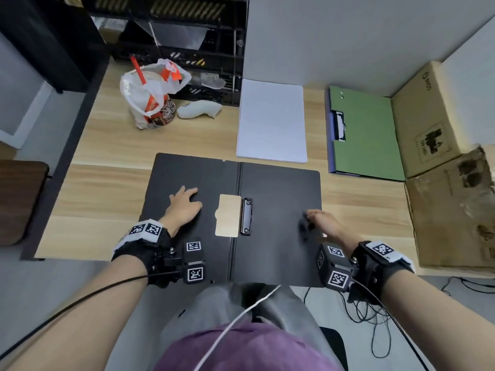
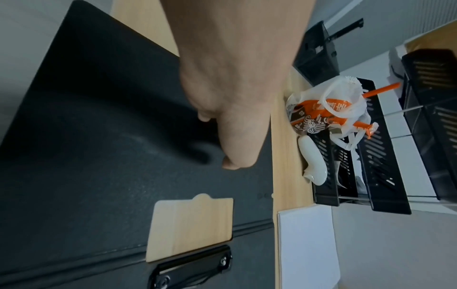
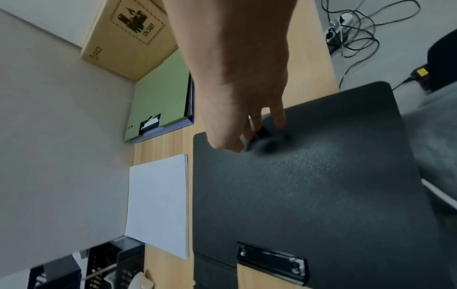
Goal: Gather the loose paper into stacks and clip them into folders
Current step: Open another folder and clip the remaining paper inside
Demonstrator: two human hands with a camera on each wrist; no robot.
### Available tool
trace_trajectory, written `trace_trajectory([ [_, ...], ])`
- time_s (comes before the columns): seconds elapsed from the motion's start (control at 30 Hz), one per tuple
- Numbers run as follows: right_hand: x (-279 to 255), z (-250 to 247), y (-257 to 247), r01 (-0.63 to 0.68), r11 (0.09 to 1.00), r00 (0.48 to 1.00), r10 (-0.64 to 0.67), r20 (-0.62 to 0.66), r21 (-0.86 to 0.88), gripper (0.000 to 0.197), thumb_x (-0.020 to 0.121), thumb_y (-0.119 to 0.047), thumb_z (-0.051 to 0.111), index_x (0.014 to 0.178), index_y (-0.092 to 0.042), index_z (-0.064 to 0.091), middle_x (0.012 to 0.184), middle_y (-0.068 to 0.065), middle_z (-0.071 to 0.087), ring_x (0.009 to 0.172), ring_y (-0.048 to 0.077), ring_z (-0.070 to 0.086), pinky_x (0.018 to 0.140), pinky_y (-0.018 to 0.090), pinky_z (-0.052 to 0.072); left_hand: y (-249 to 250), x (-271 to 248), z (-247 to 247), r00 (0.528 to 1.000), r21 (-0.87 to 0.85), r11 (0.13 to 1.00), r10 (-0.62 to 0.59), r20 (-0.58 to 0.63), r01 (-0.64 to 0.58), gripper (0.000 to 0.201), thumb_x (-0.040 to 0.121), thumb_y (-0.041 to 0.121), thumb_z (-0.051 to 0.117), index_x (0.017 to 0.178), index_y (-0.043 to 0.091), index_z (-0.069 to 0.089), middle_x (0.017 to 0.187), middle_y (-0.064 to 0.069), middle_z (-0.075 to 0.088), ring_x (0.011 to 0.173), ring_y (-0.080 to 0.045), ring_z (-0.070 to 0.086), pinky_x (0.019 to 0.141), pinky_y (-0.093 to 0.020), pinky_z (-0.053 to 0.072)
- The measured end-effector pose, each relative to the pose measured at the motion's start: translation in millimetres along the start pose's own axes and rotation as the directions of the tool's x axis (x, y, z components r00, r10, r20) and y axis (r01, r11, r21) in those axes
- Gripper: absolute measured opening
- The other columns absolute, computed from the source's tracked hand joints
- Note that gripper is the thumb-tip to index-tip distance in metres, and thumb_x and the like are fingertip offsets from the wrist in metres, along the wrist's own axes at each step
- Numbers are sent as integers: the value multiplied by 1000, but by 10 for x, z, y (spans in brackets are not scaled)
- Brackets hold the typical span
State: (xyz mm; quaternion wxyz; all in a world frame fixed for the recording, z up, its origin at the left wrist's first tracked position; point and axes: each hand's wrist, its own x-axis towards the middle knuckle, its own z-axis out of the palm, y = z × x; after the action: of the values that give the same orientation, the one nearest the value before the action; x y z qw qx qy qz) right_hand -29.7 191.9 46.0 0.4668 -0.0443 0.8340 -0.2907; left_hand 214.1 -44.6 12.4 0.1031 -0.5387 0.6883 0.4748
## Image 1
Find person's right hand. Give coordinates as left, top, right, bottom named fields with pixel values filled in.
left=303, top=209, right=364, bottom=256

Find person's left hand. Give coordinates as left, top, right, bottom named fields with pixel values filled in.
left=158, top=186, right=203, bottom=238

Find blue folder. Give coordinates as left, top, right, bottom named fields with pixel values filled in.
left=138, top=152, right=324, bottom=289
left=326, top=88, right=349, bottom=176

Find green folder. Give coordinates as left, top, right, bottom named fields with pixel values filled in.
left=328, top=85, right=406, bottom=182

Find squared stack of white papers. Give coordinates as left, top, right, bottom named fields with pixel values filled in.
left=236, top=78, right=308, bottom=165

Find person's left forearm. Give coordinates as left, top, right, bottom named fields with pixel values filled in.
left=6, top=252, right=150, bottom=371

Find grey trousers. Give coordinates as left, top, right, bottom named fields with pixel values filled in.
left=158, top=282, right=341, bottom=371

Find printed drink cup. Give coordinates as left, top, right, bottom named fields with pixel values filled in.
left=148, top=98, right=177, bottom=128

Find white handheld controller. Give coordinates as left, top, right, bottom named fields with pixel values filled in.
left=176, top=100, right=223, bottom=120

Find flat printed cardboard box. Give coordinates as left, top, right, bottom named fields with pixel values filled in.
left=404, top=146, right=495, bottom=269

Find drink cup in plastic bag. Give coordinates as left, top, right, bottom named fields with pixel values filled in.
left=120, top=58, right=192, bottom=130

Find brown labelled cardboard box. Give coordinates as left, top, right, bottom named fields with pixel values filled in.
left=390, top=60, right=465, bottom=179

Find red drinking straw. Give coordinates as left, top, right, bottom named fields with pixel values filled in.
left=130, top=56, right=146, bottom=86

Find dark brown wooden stool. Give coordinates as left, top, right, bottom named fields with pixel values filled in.
left=0, top=160, right=50, bottom=247

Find black stacked file tray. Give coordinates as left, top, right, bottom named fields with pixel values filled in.
left=83, top=0, right=248, bottom=108

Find white box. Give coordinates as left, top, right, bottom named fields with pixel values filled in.
left=440, top=15, right=495, bottom=151

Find black wrist strap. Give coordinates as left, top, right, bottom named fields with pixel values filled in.
left=348, top=240, right=417, bottom=304
left=111, top=218, right=173, bottom=289

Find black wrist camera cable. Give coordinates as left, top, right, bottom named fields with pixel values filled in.
left=0, top=271, right=183, bottom=362
left=352, top=280, right=430, bottom=371

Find white cable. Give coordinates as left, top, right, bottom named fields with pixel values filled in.
left=193, top=284, right=282, bottom=371

